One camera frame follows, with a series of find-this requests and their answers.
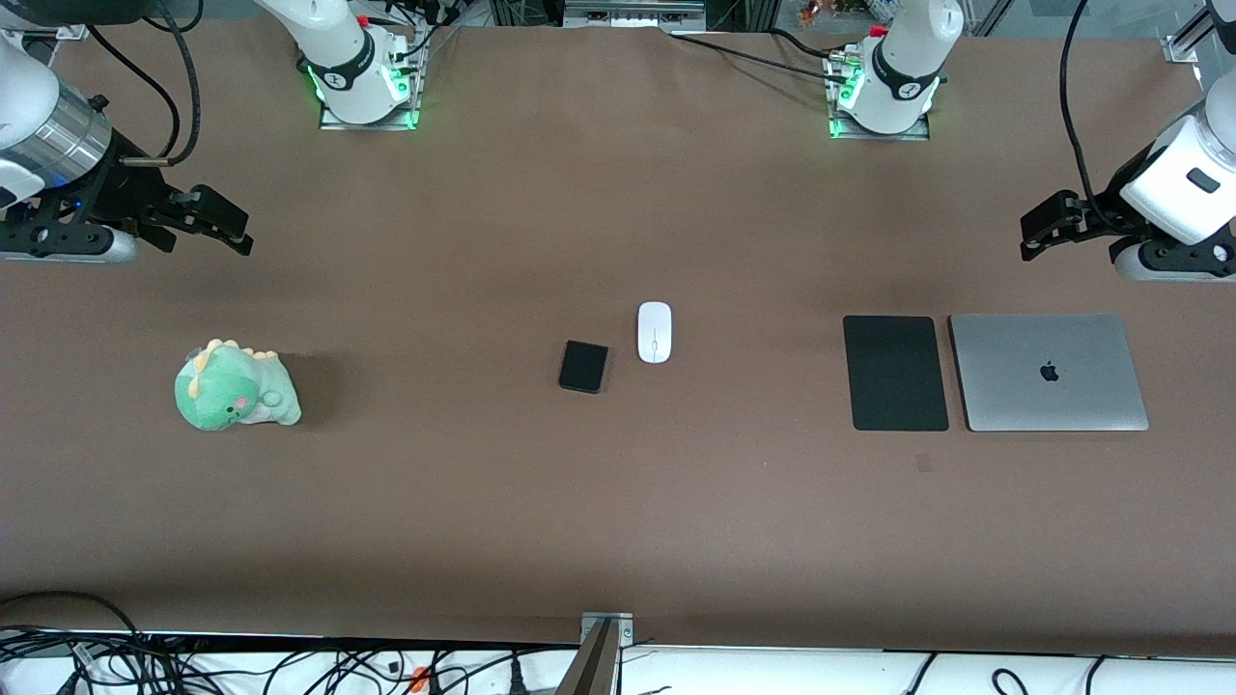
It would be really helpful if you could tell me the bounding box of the small black square box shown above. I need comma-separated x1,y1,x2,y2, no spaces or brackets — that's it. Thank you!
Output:
558,340,610,395

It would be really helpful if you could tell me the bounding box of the white computer mouse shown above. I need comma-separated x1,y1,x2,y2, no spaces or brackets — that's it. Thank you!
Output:
636,301,673,365

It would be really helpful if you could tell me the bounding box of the black mouse pad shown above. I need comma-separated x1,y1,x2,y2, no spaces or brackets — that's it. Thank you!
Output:
842,315,950,432

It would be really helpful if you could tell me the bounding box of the grey closed laptop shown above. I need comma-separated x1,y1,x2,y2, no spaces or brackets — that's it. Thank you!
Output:
948,312,1151,433

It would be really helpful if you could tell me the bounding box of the green dinosaur plush toy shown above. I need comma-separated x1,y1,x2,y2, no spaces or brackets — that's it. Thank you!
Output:
174,338,303,432

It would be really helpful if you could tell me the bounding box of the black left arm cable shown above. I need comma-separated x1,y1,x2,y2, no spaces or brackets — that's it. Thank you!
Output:
1058,0,1121,229

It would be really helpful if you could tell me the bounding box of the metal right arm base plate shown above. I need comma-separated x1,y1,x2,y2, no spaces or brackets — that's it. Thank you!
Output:
319,39,427,131

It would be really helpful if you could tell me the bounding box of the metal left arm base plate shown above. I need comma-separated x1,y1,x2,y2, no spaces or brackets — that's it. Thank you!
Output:
823,50,933,142

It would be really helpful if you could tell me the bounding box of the black cable lying on table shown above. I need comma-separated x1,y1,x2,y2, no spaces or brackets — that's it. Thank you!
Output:
668,33,853,86

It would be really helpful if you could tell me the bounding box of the black looped floor cable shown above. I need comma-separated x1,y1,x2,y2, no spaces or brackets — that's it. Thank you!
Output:
0,590,148,695

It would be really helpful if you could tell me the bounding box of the metal frame panel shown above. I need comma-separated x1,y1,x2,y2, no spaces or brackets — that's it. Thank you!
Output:
563,0,708,31

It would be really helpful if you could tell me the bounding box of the metal table edge bracket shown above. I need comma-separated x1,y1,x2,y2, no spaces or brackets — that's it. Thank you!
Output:
579,611,635,647

